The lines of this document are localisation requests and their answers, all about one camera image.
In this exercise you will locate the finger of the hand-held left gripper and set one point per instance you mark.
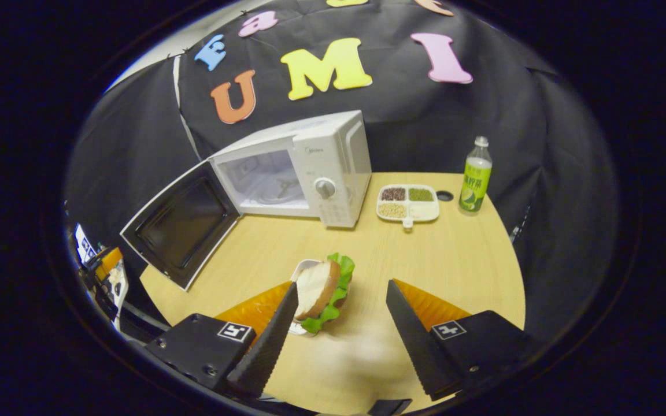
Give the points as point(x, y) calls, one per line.
point(108, 263)

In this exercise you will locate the white microwave oven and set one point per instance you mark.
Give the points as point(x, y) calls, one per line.
point(333, 156)

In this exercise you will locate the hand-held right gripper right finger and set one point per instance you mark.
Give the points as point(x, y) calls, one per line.
point(417, 346)

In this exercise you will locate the bread and lettuce sandwich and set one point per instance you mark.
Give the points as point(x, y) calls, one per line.
point(318, 286)

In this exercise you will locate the green drink bottle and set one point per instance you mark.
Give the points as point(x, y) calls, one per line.
point(474, 179)

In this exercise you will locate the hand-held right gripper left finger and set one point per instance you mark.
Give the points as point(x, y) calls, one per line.
point(272, 346)

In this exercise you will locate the black backdrop cloth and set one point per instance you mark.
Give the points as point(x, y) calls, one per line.
point(425, 127)

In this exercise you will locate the black table grommet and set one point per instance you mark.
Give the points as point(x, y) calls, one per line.
point(444, 196)

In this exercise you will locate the divided white dish of beans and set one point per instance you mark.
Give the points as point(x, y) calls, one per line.
point(422, 212)

